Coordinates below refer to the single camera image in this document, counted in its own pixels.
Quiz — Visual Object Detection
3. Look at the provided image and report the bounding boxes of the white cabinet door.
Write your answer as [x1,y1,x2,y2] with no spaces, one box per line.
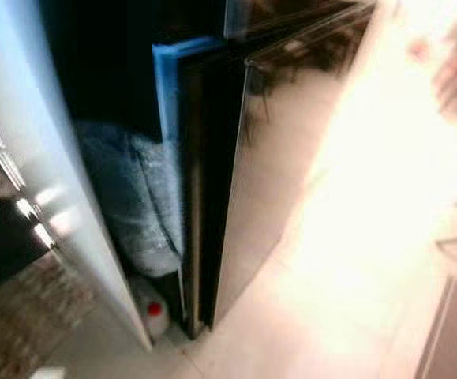
[0,0,154,352]

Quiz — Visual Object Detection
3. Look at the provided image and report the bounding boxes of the clear bubble wrap sheet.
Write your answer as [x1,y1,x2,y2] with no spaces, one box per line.
[74,118,185,279]

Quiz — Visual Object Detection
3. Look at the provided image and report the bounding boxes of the blue protective film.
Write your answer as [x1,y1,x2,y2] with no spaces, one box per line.
[152,36,221,143]

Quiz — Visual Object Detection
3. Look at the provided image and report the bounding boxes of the white jug red cap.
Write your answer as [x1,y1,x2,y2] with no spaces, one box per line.
[132,276,172,340]

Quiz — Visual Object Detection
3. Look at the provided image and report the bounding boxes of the grey cabinet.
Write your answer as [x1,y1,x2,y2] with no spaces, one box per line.
[414,197,457,379]

